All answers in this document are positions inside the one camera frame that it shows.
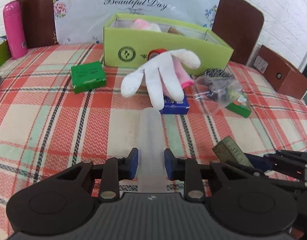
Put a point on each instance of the pink cloth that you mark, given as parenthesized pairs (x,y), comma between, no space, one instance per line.
(182,72)

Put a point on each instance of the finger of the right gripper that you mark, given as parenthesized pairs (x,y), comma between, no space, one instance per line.
(291,163)
(222,175)

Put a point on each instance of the light green cardboard box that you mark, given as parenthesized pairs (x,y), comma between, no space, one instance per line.
(127,42)

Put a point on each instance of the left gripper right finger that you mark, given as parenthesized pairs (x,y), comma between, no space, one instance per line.
(187,171)

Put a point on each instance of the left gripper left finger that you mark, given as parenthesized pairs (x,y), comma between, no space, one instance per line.
(114,171)

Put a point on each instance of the pink thermos bottle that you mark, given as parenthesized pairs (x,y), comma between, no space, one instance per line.
(14,29)

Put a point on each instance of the clear plastic tube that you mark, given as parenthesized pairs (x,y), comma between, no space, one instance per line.
(151,172)

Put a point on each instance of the floral plastic pillow bag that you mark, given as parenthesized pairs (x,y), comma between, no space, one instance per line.
(82,21)

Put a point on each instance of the brown wooden headboard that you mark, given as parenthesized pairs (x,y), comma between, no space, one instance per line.
(237,22)

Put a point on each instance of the red tape roll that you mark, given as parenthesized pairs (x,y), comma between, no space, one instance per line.
(154,53)

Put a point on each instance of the steel wool scrubber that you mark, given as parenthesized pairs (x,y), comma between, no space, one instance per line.
(215,72)

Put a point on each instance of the small green open box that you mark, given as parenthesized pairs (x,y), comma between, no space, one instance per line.
(5,53)

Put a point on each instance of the white glove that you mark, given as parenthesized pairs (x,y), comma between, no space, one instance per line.
(155,27)
(159,74)

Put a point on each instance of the olive green small box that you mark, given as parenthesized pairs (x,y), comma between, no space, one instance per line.
(228,150)

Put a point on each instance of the dark green box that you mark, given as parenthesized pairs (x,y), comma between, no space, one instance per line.
(88,76)

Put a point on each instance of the brown cardboard box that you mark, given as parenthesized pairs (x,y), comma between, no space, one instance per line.
(281,74)

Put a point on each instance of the dark blue box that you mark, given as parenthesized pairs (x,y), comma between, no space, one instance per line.
(173,107)

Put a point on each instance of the clear plastic cup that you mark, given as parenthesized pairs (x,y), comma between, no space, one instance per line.
(215,93)

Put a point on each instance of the green colourful small box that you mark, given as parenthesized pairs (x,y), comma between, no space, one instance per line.
(241,106)

